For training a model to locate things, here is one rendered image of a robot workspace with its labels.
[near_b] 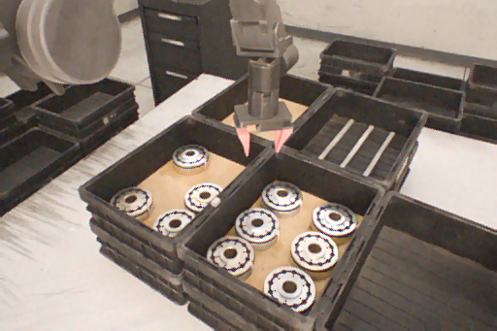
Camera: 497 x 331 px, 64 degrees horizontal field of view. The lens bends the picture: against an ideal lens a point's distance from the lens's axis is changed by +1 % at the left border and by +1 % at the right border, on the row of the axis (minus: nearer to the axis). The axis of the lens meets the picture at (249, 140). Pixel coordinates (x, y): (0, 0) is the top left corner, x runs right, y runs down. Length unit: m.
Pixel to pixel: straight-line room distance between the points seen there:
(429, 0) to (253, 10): 3.40
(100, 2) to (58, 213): 1.00
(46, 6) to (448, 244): 0.90
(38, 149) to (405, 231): 1.74
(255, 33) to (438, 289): 0.63
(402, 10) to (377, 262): 3.28
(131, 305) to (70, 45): 0.78
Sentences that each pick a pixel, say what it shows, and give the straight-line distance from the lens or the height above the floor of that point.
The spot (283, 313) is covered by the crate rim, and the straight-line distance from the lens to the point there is 0.73.
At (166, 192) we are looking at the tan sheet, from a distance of 1.08.
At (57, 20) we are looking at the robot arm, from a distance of 0.34.
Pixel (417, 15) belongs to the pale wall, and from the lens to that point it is 4.03.
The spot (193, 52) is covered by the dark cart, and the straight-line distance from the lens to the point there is 2.44.
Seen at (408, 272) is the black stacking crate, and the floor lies 0.83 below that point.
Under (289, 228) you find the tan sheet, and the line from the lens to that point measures 0.97.
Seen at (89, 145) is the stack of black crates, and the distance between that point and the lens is 2.02.
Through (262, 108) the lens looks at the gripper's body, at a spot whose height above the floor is 1.18.
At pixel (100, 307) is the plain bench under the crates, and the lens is 1.06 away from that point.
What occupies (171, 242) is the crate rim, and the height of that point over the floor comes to 0.93.
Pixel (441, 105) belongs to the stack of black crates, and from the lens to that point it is 2.29.
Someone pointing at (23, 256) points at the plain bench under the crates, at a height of 0.70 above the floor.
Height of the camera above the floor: 1.55
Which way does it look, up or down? 36 degrees down
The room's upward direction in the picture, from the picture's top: straight up
